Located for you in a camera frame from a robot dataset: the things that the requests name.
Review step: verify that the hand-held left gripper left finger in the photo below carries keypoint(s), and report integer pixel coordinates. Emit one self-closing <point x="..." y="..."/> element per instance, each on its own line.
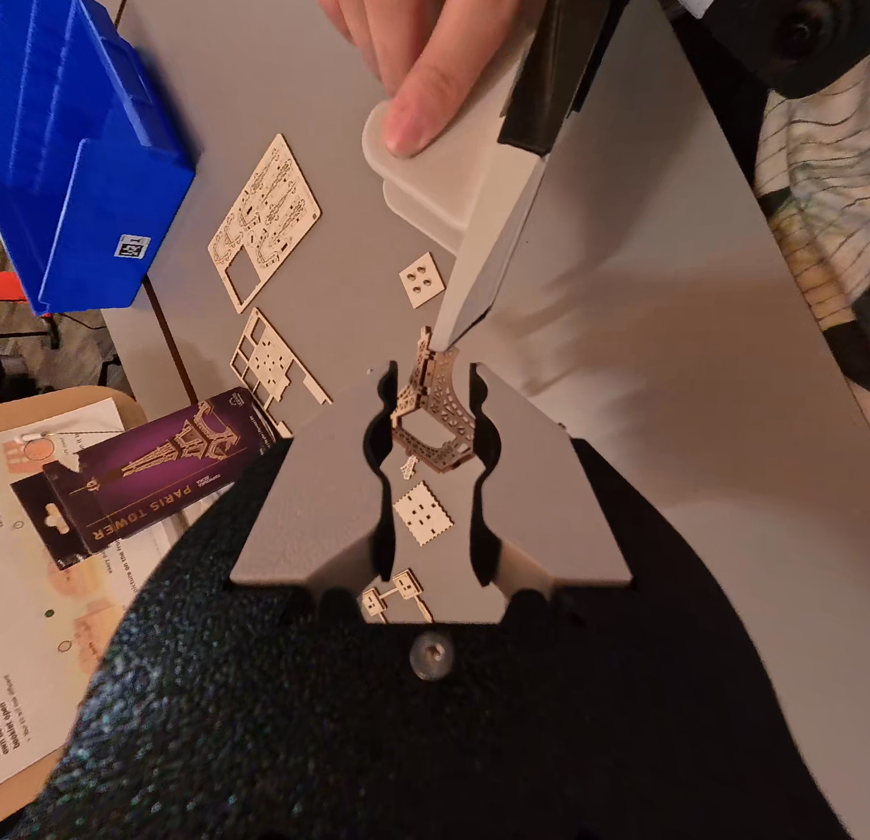
<point x="306" y="513"/>

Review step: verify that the tiny wooden piece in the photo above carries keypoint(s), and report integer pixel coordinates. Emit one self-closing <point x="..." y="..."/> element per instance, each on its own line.
<point x="408" y="467"/>

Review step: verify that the double-square wooden piece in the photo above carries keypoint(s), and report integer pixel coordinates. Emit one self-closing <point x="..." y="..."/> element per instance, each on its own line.
<point x="408" y="584"/>

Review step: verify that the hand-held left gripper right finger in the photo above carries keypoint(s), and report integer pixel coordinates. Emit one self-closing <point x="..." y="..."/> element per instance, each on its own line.
<point x="550" y="513"/>

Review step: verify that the paper instruction sheet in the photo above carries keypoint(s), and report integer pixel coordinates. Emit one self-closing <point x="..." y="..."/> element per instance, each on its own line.
<point x="41" y="615"/>

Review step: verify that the blue plastic storage bin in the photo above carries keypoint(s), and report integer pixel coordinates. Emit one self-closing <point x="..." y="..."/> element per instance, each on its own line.
<point x="81" y="173"/>

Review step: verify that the slotted wooden square piece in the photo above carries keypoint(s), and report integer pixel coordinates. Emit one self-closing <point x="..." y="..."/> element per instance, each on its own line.
<point x="408" y="513"/>

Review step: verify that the purple tower kit package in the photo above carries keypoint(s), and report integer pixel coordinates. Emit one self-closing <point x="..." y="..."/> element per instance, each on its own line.
<point x="156" y="473"/>

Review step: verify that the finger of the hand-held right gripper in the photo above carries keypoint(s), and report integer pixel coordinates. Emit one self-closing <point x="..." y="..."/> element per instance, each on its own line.
<point x="489" y="262"/>

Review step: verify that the person's right hand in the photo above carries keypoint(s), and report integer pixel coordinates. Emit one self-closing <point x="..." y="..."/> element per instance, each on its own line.
<point x="435" y="37"/>

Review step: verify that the small four-hole wooden square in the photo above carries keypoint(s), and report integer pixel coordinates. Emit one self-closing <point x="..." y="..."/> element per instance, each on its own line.
<point x="420" y="279"/>

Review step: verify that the person's striped white shirt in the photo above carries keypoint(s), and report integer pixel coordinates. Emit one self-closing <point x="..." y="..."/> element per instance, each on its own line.
<point x="815" y="173"/>

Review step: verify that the wooden sheet frame with cutouts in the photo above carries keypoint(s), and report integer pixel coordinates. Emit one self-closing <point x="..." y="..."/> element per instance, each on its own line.
<point x="275" y="350"/>

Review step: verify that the large wooden parts sheet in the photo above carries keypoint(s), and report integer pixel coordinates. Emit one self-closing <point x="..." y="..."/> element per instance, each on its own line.
<point x="285" y="167"/>

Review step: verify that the wooden tower model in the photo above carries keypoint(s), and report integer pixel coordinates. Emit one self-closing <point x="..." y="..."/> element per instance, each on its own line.
<point x="445" y="384"/>

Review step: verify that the grey desk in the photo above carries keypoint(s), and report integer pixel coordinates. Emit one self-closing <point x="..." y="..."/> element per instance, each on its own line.
<point x="646" y="309"/>

